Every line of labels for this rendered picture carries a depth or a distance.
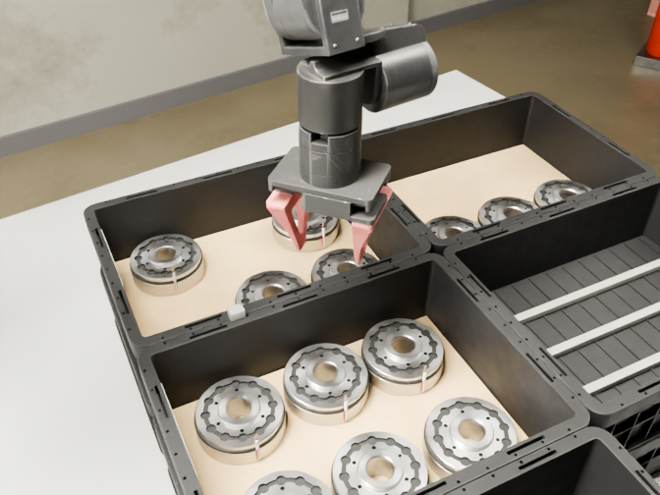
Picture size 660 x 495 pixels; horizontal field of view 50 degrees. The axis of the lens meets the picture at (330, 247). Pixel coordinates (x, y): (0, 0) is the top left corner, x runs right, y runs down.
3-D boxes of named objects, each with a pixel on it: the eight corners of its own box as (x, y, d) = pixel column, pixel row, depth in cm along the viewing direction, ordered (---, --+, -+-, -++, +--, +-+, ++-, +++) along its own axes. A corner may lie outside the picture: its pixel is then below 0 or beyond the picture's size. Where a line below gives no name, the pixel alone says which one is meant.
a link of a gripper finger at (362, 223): (325, 231, 75) (325, 155, 69) (389, 246, 73) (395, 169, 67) (301, 270, 70) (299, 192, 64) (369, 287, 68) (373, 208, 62)
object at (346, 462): (358, 533, 69) (358, 530, 69) (316, 454, 76) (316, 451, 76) (445, 494, 73) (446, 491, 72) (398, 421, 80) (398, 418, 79)
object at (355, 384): (303, 423, 80) (303, 420, 79) (271, 361, 87) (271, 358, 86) (382, 393, 83) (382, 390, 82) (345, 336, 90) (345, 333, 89)
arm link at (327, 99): (283, 52, 59) (320, 77, 55) (351, 34, 62) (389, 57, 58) (286, 125, 64) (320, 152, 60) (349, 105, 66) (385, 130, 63)
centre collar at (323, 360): (315, 396, 82) (315, 393, 81) (299, 366, 85) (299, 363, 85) (353, 382, 84) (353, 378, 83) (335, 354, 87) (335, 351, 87)
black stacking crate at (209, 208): (151, 415, 86) (135, 353, 79) (99, 270, 106) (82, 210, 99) (426, 313, 99) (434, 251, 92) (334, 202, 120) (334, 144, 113)
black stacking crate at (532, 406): (237, 654, 65) (225, 599, 58) (152, 417, 86) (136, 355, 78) (571, 484, 79) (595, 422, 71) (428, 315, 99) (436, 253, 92)
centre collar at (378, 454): (370, 500, 72) (370, 496, 71) (349, 462, 75) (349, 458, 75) (412, 481, 73) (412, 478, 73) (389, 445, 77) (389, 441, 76)
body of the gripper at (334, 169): (294, 161, 71) (291, 93, 66) (391, 181, 68) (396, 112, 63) (266, 195, 66) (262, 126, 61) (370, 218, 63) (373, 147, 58)
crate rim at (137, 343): (137, 364, 80) (133, 351, 78) (83, 220, 100) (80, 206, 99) (435, 262, 93) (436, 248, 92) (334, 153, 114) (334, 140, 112)
